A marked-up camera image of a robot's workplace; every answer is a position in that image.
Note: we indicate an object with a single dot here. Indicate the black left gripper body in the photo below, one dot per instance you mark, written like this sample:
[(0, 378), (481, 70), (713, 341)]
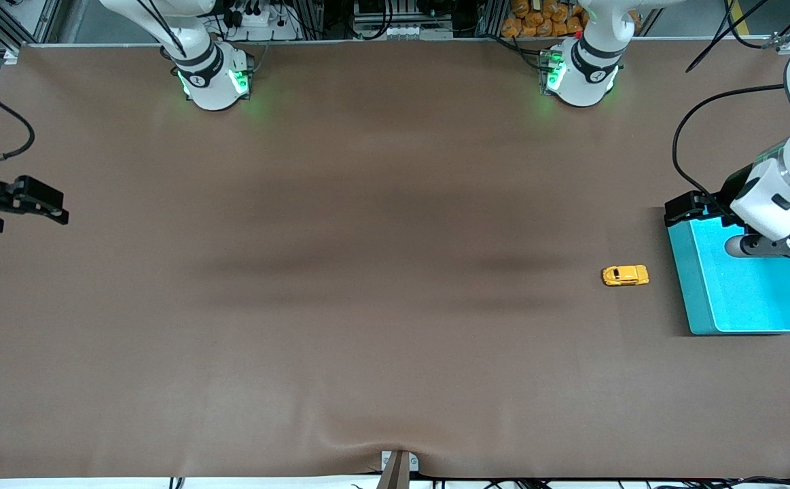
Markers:
[(726, 193)]

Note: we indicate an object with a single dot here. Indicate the yellow beetle toy car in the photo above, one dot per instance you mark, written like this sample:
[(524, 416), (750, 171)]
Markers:
[(625, 276)]

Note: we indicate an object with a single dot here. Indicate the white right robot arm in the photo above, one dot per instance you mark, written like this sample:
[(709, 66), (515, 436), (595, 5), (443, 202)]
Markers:
[(211, 75)]

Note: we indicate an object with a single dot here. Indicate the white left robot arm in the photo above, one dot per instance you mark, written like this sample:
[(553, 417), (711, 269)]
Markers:
[(782, 190)]

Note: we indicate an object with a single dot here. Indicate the teal plastic bin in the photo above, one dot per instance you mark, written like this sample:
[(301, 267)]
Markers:
[(748, 299)]

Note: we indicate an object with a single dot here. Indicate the white power strip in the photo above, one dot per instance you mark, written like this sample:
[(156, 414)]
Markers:
[(259, 20)]

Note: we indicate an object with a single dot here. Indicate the brown table mat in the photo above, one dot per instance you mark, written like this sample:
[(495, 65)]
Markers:
[(394, 272)]

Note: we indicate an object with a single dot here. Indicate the metal clamp bracket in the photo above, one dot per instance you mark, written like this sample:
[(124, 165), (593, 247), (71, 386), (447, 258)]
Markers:
[(398, 468)]

